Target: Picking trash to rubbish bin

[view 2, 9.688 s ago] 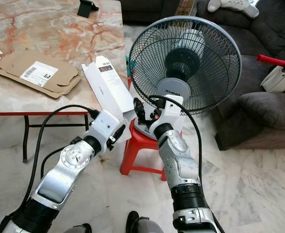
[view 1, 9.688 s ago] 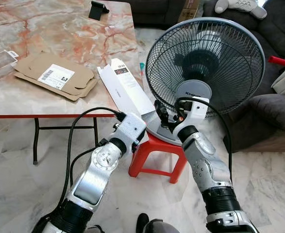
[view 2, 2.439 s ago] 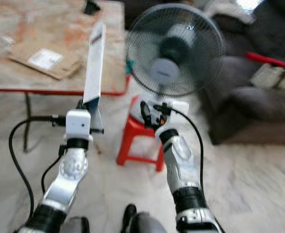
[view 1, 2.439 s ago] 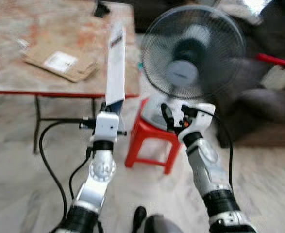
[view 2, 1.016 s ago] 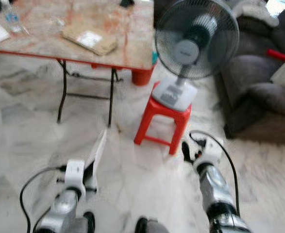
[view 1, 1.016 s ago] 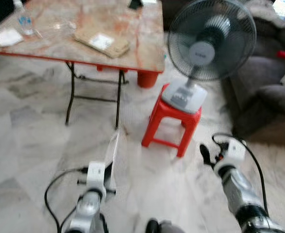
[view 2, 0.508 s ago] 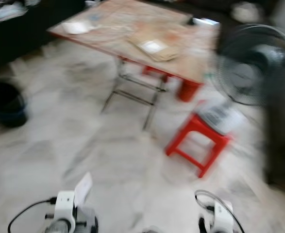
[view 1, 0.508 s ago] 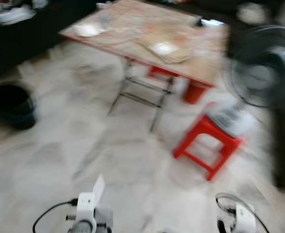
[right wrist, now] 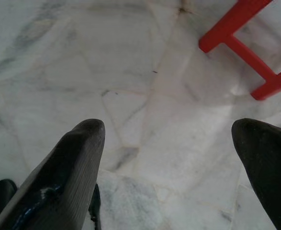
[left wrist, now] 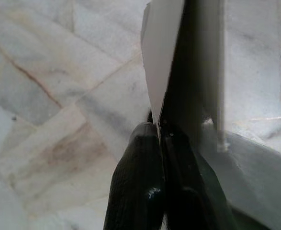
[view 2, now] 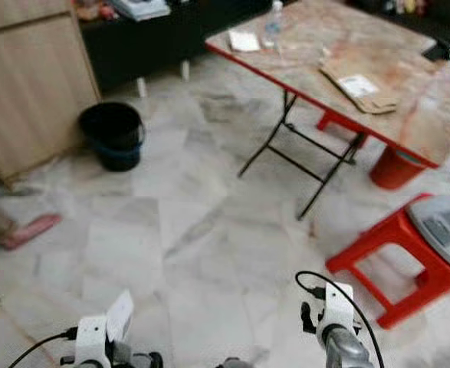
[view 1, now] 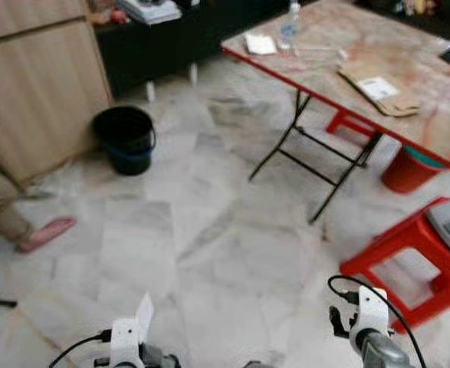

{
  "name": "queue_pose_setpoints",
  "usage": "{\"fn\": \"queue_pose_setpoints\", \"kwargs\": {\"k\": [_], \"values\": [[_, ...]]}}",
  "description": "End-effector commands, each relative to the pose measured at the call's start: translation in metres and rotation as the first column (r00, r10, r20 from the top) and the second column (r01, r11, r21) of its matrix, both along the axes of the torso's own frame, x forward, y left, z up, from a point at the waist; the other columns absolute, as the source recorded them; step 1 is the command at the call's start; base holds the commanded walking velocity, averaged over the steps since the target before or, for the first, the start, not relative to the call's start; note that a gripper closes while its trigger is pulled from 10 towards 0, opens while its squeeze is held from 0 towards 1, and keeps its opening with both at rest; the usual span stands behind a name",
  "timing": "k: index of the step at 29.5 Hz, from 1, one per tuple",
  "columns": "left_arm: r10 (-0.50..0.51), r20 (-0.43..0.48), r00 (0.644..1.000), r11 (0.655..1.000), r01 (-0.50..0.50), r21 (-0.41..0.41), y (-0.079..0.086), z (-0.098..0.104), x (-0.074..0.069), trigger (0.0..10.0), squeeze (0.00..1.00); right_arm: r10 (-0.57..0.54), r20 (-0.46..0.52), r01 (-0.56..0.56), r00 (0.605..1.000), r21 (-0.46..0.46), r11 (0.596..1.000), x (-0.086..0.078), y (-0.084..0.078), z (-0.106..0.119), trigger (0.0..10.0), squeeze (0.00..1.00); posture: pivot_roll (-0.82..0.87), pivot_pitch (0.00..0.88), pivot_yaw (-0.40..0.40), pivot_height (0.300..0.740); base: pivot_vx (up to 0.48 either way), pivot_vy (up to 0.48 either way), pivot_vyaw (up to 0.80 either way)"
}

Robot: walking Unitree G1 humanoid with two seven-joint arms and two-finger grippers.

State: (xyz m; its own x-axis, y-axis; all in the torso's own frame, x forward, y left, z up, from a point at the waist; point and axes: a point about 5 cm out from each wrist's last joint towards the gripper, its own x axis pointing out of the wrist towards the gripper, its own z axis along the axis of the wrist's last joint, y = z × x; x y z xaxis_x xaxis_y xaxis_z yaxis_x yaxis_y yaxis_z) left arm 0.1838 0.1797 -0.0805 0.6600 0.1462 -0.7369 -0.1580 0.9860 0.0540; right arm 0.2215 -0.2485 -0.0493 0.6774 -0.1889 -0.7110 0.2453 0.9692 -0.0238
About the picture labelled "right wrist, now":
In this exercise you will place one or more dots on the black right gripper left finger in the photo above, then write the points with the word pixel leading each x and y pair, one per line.
pixel 66 172

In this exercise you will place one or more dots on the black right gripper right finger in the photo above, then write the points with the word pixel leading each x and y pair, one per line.
pixel 269 163

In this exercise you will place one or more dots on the black robot foot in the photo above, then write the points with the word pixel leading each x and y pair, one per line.
pixel 3 196

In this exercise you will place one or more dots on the red plastic stool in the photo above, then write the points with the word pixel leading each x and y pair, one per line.
pixel 245 50

